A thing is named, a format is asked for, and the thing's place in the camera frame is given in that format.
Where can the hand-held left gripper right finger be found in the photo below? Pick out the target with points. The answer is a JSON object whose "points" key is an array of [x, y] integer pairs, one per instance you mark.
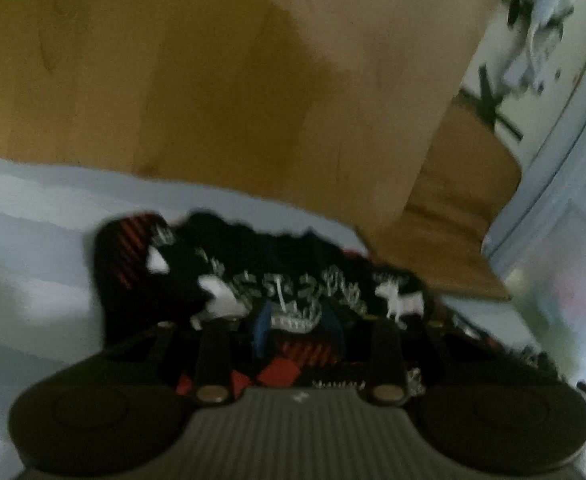
{"points": [[334, 332]]}

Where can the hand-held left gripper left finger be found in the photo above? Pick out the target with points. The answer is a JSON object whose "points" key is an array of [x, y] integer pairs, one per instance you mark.
{"points": [[264, 330]]}

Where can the black red white patterned garment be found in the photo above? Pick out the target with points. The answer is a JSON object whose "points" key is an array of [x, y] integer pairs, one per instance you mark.
{"points": [[183, 270]]}

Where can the brown cushion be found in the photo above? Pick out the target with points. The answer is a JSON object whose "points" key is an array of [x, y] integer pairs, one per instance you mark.
{"points": [[453, 200]]}

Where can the grey striped bed sheet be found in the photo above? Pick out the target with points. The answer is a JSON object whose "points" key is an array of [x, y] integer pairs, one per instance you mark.
{"points": [[33, 220]]}

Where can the wooden headboard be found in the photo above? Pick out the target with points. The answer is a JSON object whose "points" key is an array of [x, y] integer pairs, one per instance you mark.
{"points": [[173, 70]]}

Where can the white power strip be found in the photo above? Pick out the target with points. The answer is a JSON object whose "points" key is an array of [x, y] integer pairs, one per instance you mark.
{"points": [[543, 20]]}

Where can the pale window frame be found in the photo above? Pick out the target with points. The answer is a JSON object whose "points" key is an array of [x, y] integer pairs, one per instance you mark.
{"points": [[563, 125]]}

